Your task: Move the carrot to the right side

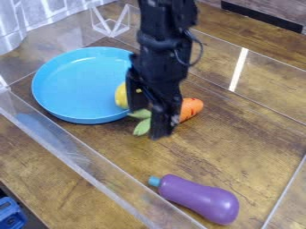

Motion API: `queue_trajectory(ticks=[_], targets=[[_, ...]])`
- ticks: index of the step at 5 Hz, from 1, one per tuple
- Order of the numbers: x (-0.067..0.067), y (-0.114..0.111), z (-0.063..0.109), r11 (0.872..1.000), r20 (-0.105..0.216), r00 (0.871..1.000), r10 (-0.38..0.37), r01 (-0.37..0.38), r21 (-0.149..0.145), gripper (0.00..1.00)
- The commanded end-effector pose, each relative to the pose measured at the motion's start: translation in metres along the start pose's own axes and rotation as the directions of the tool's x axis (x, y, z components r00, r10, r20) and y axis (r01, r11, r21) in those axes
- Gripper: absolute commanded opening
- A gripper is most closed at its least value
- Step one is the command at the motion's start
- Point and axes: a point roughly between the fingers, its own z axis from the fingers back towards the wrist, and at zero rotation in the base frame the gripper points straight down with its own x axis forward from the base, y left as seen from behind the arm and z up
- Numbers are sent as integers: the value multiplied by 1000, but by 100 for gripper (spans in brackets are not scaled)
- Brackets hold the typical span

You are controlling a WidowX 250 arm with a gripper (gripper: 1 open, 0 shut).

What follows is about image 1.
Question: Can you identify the yellow toy lemon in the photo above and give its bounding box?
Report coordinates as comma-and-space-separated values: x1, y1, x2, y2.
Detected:
115, 82, 130, 109

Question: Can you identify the blue plastic plate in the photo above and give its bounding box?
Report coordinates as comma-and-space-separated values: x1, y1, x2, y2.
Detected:
31, 47, 131, 124

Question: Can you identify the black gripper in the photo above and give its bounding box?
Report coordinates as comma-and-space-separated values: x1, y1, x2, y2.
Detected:
126, 31, 192, 140

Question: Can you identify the black bar in background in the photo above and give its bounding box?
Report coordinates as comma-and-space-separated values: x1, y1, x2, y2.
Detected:
220, 0, 303, 34

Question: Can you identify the blue object at corner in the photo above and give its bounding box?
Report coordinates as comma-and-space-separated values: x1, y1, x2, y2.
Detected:
0, 197, 28, 229

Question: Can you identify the purple toy eggplant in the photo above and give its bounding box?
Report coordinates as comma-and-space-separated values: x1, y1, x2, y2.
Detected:
148, 174, 239, 225

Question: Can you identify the white curtain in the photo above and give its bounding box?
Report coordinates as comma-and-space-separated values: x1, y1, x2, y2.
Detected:
0, 0, 115, 55

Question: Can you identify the orange toy carrot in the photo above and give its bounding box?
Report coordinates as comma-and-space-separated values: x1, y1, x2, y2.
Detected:
130, 98, 204, 136

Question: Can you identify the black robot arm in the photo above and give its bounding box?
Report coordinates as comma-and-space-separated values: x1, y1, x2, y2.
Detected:
126, 0, 199, 140

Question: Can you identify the clear acrylic enclosure wall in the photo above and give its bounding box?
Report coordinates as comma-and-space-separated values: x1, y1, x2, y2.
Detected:
0, 0, 306, 229

